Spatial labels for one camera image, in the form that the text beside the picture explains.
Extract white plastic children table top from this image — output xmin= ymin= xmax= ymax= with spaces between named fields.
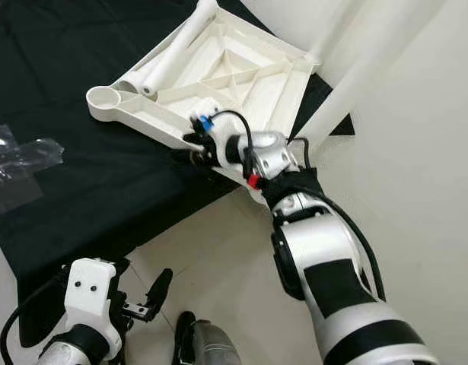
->
xmin=85 ymin=8 xmax=317 ymax=200

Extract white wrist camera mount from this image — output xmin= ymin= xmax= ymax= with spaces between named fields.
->
xmin=62 ymin=257 xmax=119 ymax=335
xmin=192 ymin=113 xmax=269 ymax=205

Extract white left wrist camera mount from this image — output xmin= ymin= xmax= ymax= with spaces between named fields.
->
xmin=62 ymin=257 xmax=119 ymax=335

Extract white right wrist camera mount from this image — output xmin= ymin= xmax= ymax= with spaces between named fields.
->
xmin=192 ymin=113 xmax=269 ymax=205

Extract black tablecloth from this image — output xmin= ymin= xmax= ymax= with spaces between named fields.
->
xmin=0 ymin=0 xmax=356 ymax=351

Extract grey robot leg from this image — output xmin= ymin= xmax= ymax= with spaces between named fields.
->
xmin=173 ymin=310 xmax=242 ymax=365

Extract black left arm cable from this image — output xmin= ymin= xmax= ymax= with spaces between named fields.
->
xmin=0 ymin=274 xmax=71 ymax=365

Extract crossed clear tape patch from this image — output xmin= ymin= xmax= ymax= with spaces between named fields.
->
xmin=0 ymin=124 xmax=65 ymax=215

